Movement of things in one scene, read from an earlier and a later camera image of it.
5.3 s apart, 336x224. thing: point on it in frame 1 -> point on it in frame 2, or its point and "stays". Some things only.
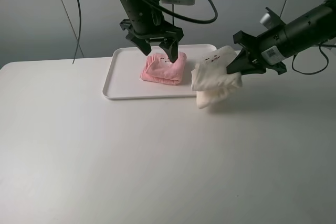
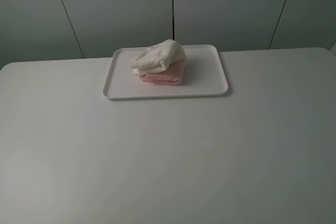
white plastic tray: (123, 80) stays
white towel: (210, 79) -> (156, 58)
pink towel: (159, 68) stays
